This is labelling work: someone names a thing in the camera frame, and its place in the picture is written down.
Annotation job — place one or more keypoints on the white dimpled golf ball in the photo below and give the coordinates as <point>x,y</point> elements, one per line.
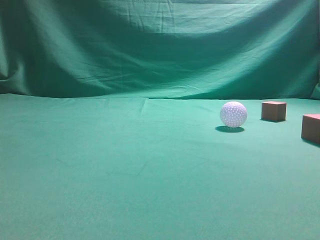
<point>233,114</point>

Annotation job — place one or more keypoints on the green cloth backdrop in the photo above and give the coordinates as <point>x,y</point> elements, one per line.
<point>110,122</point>

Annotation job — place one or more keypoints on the brown cube block at edge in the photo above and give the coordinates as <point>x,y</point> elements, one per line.
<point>310,130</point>

